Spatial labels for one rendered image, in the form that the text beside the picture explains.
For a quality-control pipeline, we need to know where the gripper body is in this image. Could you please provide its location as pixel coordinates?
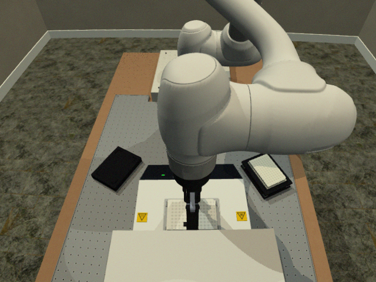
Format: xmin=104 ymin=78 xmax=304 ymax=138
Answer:
xmin=173 ymin=173 xmax=211 ymax=198

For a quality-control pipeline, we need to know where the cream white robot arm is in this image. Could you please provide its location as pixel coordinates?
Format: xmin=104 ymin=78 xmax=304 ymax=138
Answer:
xmin=157 ymin=0 xmax=357 ymax=180

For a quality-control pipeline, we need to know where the grey and dark blue benchtop lab instrument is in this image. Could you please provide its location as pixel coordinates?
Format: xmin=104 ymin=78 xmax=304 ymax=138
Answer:
xmin=104 ymin=164 xmax=285 ymax=282

